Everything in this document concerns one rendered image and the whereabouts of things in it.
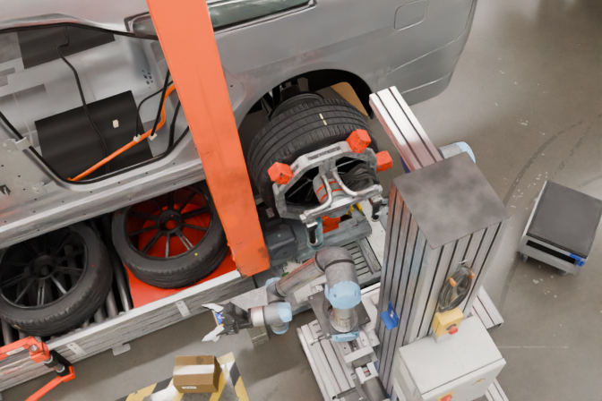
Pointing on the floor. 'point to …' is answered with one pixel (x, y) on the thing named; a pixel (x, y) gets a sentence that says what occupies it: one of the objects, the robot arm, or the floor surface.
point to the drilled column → (258, 335)
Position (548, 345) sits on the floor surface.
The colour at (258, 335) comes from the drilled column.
